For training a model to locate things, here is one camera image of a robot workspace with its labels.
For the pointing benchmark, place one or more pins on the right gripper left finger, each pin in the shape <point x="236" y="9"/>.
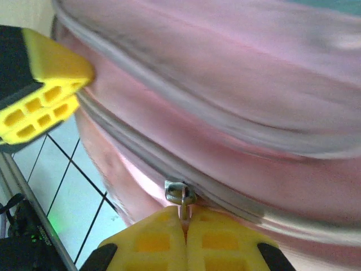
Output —
<point x="146" y="245"/>

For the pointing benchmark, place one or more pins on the aluminium mounting rail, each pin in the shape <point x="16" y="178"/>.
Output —
<point x="26" y="186"/>

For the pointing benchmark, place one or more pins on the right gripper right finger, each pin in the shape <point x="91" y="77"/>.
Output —
<point x="225" y="248"/>

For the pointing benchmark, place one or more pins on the pink backpack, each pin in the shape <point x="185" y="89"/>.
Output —
<point x="225" y="113"/>

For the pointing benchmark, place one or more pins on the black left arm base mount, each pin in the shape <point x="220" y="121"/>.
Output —
<point x="17" y="254"/>

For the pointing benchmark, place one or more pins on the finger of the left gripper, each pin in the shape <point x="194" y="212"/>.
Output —
<point x="42" y="107"/>

